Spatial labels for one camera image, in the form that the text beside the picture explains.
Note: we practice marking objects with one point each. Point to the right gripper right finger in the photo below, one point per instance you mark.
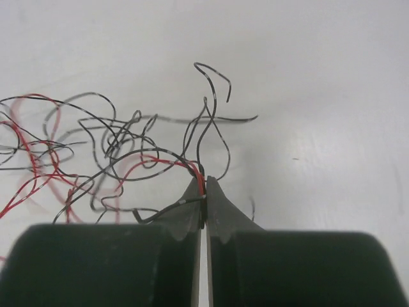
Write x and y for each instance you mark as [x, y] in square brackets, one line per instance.
[251, 266]

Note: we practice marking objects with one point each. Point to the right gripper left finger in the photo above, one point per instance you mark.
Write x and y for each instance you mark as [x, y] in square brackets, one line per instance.
[156, 264]

